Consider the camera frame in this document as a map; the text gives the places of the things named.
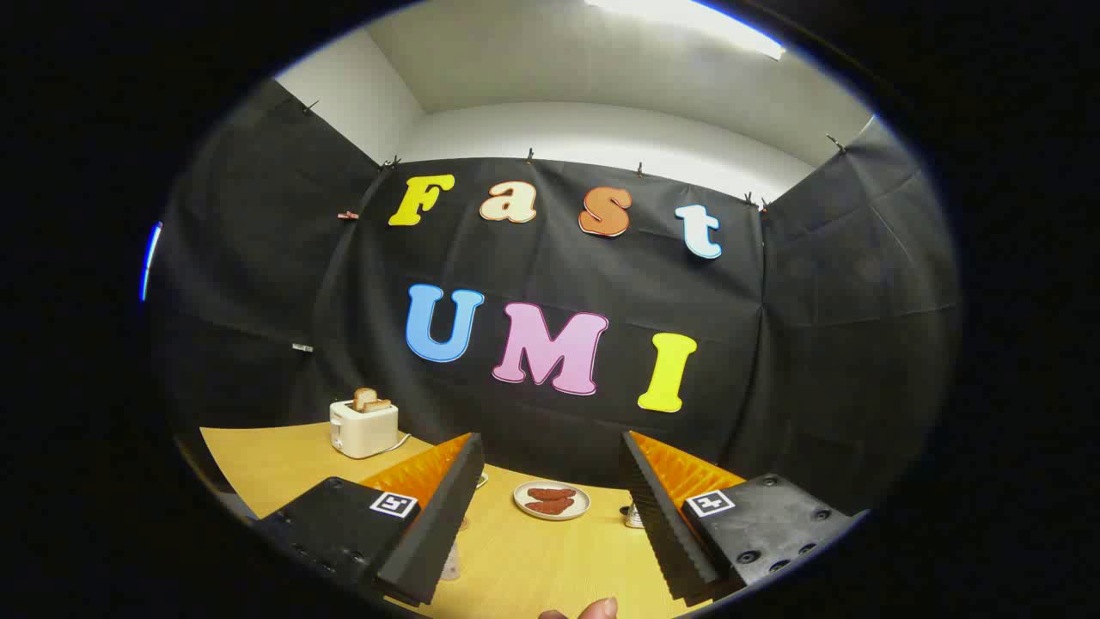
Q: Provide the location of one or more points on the white round plate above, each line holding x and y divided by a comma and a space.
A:
580, 509

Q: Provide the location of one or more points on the brown meat patty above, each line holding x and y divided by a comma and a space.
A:
550, 493
550, 507

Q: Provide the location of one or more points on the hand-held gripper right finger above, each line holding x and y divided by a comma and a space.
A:
657, 524

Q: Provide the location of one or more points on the wooden table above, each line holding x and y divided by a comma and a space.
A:
533, 559

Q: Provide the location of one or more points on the toast slice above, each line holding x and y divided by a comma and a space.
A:
378, 405
363, 397

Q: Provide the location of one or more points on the cream toaster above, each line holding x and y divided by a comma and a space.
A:
361, 430

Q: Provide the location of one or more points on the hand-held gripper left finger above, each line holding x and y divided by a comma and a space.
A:
443, 524

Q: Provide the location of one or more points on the black backdrop cloth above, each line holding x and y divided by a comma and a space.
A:
773, 344

